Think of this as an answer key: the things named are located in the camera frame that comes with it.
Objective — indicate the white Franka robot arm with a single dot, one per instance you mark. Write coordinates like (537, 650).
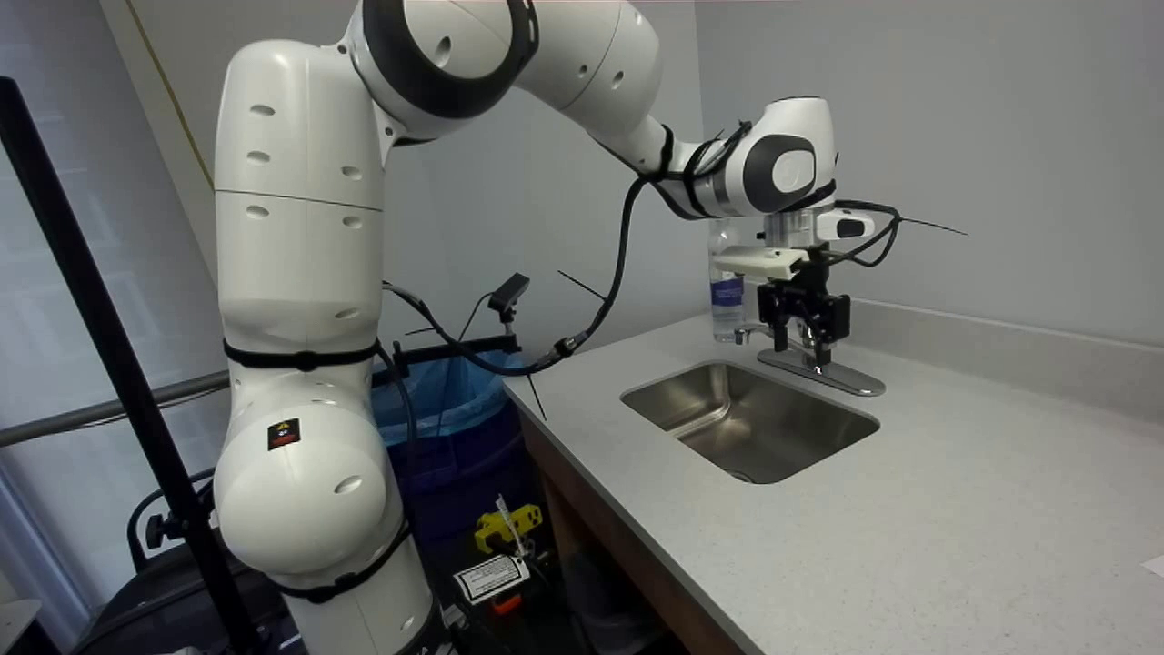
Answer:
(297, 185)

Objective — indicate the black rolling case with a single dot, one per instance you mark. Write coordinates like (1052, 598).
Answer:
(131, 614)

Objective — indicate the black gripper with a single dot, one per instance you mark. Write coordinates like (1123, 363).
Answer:
(811, 312)

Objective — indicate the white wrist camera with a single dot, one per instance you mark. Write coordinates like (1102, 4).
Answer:
(764, 265)

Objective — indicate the small black mounted camera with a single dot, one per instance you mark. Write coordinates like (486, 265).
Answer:
(509, 294)

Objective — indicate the white labelled box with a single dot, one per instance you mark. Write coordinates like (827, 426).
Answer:
(491, 579)

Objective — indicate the chrome sink faucet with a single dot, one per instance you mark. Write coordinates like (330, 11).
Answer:
(853, 381)

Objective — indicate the black tripod pole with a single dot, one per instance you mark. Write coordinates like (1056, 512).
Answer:
(94, 313)

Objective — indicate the black mounting bar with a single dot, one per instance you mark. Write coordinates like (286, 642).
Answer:
(456, 352)

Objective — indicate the brown wooden counter cabinet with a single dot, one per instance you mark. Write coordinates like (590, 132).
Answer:
(629, 569)

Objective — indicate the blue recycling bin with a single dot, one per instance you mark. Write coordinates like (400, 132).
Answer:
(448, 460)

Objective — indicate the yellow power outlet box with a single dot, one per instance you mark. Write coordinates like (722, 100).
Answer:
(503, 530)

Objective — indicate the clear smartwater bottle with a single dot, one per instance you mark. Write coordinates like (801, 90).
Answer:
(726, 296)

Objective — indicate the stainless steel sink basin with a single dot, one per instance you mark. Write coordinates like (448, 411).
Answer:
(752, 423)

